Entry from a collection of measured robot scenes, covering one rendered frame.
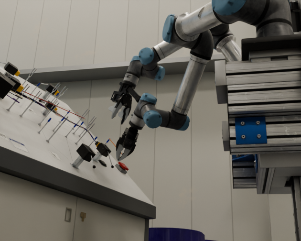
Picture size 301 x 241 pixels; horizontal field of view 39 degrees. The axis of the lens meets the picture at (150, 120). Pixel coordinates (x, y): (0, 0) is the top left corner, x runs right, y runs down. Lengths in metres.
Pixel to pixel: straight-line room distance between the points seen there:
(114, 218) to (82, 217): 0.24
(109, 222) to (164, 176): 2.55
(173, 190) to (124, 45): 1.93
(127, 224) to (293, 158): 1.00
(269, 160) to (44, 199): 0.83
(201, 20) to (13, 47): 4.51
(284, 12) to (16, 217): 1.13
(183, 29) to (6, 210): 0.93
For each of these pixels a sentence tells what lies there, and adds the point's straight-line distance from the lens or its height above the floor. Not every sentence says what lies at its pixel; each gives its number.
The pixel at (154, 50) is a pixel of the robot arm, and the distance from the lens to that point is 2.06.
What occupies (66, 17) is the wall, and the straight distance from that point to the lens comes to 5.81.
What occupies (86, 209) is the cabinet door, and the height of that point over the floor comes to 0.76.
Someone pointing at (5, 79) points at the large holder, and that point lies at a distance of 1.65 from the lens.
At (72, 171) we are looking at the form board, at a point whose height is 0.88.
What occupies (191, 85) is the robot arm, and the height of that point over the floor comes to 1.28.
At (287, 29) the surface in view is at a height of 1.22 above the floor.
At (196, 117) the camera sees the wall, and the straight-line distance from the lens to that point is 4.65.
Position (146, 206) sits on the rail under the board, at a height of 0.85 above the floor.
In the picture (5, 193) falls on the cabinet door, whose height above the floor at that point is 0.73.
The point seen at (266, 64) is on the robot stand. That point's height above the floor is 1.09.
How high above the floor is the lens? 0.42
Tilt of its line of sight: 23 degrees up
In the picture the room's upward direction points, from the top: 2 degrees clockwise
